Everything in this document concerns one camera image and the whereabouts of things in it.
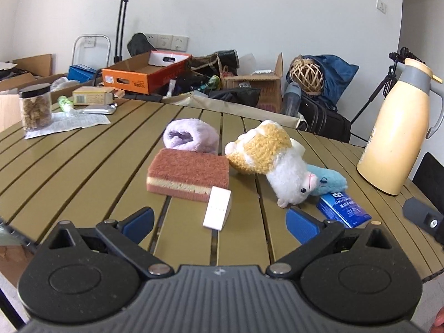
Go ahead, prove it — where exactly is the blue tissue pack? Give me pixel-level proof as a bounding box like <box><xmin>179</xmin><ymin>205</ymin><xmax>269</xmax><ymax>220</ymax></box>
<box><xmin>317</xmin><ymin>192</ymin><xmax>372</xmax><ymax>229</ymax></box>

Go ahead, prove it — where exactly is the light blue plush toy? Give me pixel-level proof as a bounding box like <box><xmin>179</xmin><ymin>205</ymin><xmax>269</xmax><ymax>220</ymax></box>
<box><xmin>307</xmin><ymin>165</ymin><xmax>348</xmax><ymax>196</ymax></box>

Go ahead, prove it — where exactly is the pink scrubbing sponge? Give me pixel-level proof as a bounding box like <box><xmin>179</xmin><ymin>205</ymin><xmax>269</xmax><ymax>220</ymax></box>
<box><xmin>146</xmin><ymin>148</ymin><xmax>229</xmax><ymax>202</ymax></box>

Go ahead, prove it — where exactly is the white and yellow plush alpaca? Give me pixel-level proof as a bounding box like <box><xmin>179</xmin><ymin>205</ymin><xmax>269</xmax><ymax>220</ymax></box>
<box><xmin>224</xmin><ymin>120</ymin><xmax>318</xmax><ymax>208</ymax></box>

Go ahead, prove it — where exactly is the white foam block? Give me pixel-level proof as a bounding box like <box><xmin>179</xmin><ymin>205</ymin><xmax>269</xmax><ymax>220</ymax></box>
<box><xmin>203</xmin><ymin>186</ymin><xmax>232</xmax><ymax>231</ymax></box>

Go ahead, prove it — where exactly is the purple fuzzy sock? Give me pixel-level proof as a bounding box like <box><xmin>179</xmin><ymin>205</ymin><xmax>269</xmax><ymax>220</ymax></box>
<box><xmin>163</xmin><ymin>118</ymin><xmax>219</xmax><ymax>154</ymax></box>

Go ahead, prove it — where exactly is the black folding chair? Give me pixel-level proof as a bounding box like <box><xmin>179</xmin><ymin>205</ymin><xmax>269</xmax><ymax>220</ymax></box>
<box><xmin>413</xmin><ymin>152</ymin><xmax>444</xmax><ymax>211</ymax></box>

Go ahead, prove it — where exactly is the cream thermos jug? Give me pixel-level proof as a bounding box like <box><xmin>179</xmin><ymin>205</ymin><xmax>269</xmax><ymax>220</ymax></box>
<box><xmin>357</xmin><ymin>58</ymin><xmax>443</xmax><ymax>195</ymax></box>

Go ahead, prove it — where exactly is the tan folding slatted table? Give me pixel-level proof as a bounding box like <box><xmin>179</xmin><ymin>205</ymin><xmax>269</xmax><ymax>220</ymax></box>
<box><xmin>0</xmin><ymin>97</ymin><xmax>444</xmax><ymax>281</ymax></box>

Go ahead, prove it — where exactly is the cardboard box with green liner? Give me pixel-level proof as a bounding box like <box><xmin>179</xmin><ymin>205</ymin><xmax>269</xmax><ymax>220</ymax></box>
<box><xmin>1</xmin><ymin>220</ymin><xmax>37</xmax><ymax>287</ymax></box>

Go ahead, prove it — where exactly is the printed paper sheet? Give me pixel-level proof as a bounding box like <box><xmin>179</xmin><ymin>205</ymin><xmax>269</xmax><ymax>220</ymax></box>
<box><xmin>24</xmin><ymin>112</ymin><xmax>111</xmax><ymax>140</ymax></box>

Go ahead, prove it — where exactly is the small tan box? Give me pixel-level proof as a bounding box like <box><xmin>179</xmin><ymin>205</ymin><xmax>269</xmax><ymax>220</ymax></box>
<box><xmin>72</xmin><ymin>87</ymin><xmax>113</xmax><ymax>106</ymax></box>

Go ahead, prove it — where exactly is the orange cardboard box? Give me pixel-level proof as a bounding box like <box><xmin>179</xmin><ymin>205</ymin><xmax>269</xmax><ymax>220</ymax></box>
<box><xmin>102</xmin><ymin>51</ymin><xmax>192</xmax><ymax>95</ymax></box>

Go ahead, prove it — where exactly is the woven rattan ball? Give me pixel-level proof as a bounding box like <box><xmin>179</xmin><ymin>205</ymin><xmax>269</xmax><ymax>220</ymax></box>
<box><xmin>288</xmin><ymin>55</ymin><xmax>324</xmax><ymax>96</ymax></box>

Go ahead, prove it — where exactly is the blue fabric bag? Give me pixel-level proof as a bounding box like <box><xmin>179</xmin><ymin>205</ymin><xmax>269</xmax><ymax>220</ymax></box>
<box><xmin>286</xmin><ymin>54</ymin><xmax>359</xmax><ymax>112</ymax></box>

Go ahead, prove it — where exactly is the clear jar with snacks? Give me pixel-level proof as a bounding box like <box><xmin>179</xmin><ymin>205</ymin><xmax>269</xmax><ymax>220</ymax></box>
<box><xmin>19</xmin><ymin>83</ymin><xmax>52</xmax><ymax>131</ymax></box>

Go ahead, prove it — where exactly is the black camera tripod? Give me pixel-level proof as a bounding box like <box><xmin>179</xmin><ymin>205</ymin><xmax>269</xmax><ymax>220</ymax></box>
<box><xmin>351</xmin><ymin>47</ymin><xmax>425</xmax><ymax>125</ymax></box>

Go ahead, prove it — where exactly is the black cart handle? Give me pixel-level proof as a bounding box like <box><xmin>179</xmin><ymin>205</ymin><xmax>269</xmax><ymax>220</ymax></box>
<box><xmin>113</xmin><ymin>0</ymin><xmax>129</xmax><ymax>63</ymax></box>

